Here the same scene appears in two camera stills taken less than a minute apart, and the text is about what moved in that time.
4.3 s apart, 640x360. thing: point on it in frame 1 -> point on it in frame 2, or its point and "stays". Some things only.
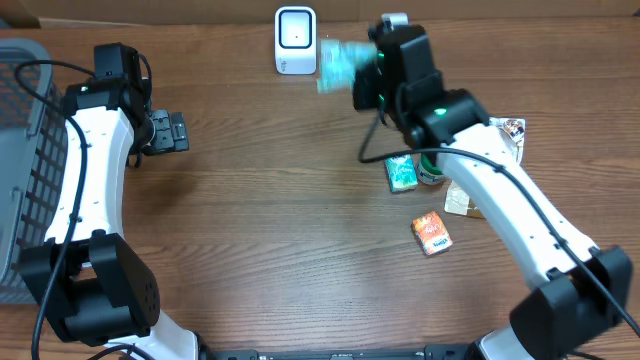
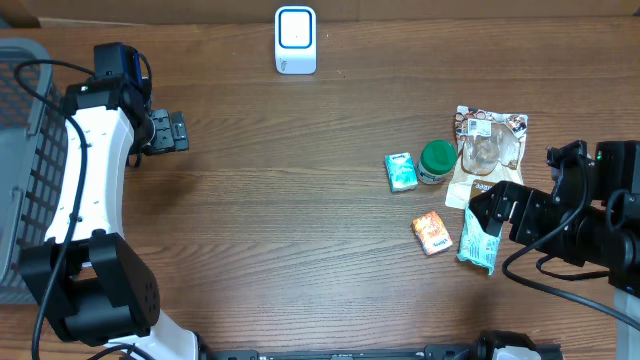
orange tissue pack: (430, 233) stays
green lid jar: (428, 171) stays
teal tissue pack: (402, 172) stays
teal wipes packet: (339, 60) -> (476, 246)
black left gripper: (171, 131) stays
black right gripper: (365, 89) -> (532, 218)
